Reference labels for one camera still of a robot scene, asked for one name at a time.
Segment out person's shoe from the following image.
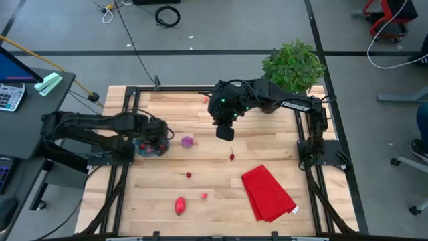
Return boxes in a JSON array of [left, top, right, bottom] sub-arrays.
[[410, 138, 428, 164]]

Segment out long white cable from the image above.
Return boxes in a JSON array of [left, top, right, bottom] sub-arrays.
[[366, 0, 428, 70]]

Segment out mint green stapler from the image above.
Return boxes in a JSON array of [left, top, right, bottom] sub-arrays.
[[33, 72, 64, 97]]

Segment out person's leg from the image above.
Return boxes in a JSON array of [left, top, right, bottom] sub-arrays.
[[416, 102, 428, 141]]

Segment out red black cart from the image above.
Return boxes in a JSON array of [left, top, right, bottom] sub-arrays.
[[350, 0, 419, 43]]

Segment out computer monitor blue screen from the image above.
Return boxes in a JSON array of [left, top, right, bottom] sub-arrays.
[[0, 45, 45, 84]]

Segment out green leafy potted plant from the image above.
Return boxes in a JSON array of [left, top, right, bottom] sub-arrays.
[[261, 37, 327, 94]]

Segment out black striped shoe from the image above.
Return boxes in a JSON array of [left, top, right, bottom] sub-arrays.
[[407, 42, 428, 66]]

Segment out black keyboard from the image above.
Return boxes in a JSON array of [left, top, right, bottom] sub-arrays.
[[0, 155, 15, 195]]

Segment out pink scaly lychee fruit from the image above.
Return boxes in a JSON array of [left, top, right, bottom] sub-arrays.
[[174, 196, 187, 216]]

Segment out grey desk calculator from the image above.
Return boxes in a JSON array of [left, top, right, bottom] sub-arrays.
[[0, 82, 27, 112]]

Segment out dark grey desk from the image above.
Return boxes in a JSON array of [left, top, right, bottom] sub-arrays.
[[0, 66, 76, 241]]

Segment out yellow cable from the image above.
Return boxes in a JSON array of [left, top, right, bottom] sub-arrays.
[[0, 34, 104, 108]]

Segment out grey desk leg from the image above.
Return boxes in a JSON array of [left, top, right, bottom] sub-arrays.
[[376, 85, 428, 104]]

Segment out coiled black cable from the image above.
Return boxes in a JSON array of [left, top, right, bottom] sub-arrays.
[[154, 5, 181, 29]]

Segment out black aluminium table frame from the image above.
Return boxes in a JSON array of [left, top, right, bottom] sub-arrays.
[[75, 85, 360, 236]]

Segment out red folded cloth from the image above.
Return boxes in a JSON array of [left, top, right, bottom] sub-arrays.
[[241, 164, 298, 223]]

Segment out teal plastic tupperware tub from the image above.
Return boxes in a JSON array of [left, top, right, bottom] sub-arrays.
[[133, 137, 170, 157]]

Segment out silver camera mount bar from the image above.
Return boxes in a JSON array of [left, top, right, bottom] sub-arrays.
[[105, 230, 330, 241]]

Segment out long black floor cable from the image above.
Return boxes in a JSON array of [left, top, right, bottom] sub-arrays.
[[112, 0, 158, 86]]

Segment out office chair base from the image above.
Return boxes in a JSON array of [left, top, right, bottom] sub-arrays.
[[390, 156, 428, 216]]

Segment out black computer mouse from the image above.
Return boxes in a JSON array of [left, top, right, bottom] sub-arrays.
[[0, 197, 19, 232]]

